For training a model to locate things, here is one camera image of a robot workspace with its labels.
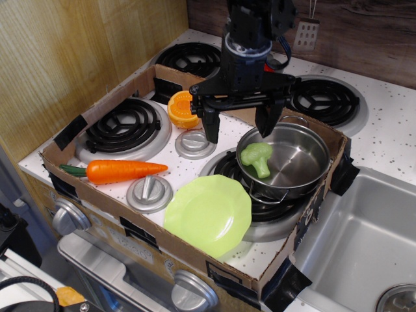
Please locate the stove burner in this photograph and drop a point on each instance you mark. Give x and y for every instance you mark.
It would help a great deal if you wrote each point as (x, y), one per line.
(270, 222)
(331, 101)
(135, 130)
(200, 59)

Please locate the silver oven door handle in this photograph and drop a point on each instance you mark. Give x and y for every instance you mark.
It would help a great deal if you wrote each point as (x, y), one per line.
(103, 268)

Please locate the back right stove burner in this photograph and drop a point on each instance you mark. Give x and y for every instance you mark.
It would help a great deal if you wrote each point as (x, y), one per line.
(331, 101)

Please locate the front right stove burner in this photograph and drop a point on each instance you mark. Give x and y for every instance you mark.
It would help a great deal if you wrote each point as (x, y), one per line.
(270, 222)

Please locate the hanging silver slotted spatula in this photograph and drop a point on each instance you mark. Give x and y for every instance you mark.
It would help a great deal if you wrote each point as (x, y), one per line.
(307, 31)

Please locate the stainless steel pot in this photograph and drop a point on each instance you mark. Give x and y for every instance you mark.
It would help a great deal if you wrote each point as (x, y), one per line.
(299, 162)

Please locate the light green plastic plate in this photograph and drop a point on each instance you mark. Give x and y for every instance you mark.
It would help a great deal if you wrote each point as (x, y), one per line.
(211, 213)

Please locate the brown cardboard fence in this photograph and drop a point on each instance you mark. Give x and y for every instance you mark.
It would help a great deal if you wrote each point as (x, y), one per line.
(275, 281)

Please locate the silver left oven knob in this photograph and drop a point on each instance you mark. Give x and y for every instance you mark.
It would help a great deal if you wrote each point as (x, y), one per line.
(69, 218)

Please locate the silver right oven knob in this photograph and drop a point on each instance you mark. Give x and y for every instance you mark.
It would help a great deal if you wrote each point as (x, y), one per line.
(192, 294)

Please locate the yellow sponge piece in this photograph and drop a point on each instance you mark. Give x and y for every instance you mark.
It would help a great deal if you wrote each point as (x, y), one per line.
(67, 296)

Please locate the front left stove burner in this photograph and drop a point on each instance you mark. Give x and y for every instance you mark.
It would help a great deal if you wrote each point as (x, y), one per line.
(135, 130)

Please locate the orange toy half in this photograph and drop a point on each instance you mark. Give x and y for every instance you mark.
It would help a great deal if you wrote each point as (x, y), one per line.
(179, 111)

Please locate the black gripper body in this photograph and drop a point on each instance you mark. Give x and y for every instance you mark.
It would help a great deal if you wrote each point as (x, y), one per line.
(241, 83)

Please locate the orange toy carrot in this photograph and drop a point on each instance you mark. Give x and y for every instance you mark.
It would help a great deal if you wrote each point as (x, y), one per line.
(100, 172)

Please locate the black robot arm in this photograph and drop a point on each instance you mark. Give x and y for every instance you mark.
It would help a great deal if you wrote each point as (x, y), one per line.
(255, 25)

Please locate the silver middle stove knob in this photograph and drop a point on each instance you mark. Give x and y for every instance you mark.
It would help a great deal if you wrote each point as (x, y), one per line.
(193, 144)

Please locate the silver stove knob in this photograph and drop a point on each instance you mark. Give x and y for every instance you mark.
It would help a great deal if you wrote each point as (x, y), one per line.
(149, 194)
(193, 144)

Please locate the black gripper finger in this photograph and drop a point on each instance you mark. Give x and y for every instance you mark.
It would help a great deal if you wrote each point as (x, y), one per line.
(211, 123)
(267, 115)

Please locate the silver oven knob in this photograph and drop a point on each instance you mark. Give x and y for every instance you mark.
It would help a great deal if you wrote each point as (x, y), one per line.
(69, 218)
(192, 294)

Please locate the silver sink drain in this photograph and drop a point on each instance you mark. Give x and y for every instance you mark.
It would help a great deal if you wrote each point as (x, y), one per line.
(399, 298)

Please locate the back left stove burner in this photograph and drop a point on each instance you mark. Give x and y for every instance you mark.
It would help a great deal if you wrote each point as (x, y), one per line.
(200, 59)

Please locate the grey toy sink basin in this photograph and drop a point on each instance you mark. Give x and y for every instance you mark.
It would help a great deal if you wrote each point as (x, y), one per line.
(362, 244)

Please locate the green toy broccoli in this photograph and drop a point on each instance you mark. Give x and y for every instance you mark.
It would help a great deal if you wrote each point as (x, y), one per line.
(257, 155)

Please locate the silver front stove knob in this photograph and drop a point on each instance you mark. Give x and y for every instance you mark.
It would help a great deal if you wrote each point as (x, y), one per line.
(149, 194)

